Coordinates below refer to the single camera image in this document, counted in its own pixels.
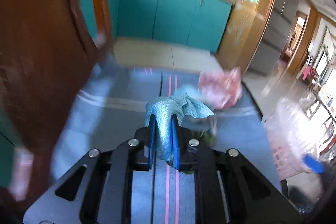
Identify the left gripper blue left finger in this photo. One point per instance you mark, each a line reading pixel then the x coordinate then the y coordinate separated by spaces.
pixel 120 188

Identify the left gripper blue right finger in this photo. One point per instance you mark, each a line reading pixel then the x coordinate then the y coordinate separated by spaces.
pixel 193 154

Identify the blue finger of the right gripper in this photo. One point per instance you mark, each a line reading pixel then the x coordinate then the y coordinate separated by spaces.
pixel 313 164

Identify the teal quilted cloth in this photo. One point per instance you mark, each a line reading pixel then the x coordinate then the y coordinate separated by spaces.
pixel 169 112

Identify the white plastic lattice trash basket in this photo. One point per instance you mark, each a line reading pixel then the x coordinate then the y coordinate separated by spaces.
pixel 291 135

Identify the teal lower kitchen cabinets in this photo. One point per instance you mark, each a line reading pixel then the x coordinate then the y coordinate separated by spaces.
pixel 193 23

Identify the green leaf scraps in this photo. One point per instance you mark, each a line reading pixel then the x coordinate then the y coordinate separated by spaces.
pixel 205 136

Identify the blue striped seat cushion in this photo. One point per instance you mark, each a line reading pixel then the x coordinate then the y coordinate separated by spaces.
pixel 116 101

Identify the clear silver snack wrapper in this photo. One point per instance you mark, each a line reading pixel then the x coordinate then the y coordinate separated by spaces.
pixel 212 122

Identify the large pink plastic bag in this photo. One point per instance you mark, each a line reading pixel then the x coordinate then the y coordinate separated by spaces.
pixel 221 89

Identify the silver refrigerator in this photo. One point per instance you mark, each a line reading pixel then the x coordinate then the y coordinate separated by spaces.
pixel 275 36

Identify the dark wooden chair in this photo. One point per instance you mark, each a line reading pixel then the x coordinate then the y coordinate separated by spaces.
pixel 47 55

